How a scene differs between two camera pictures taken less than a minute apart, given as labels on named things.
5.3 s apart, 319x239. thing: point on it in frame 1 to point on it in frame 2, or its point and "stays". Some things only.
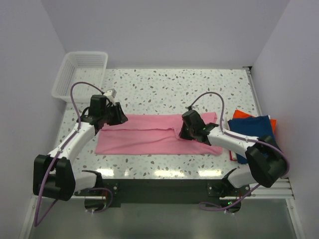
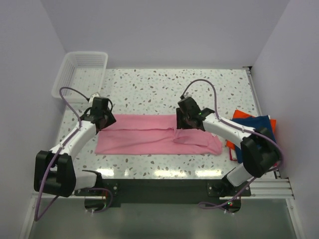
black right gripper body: x=187 y=133 to x=186 y=124
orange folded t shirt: x=239 y=114 stays
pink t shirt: x=157 y=134 stays
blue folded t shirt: x=258 y=126 stays
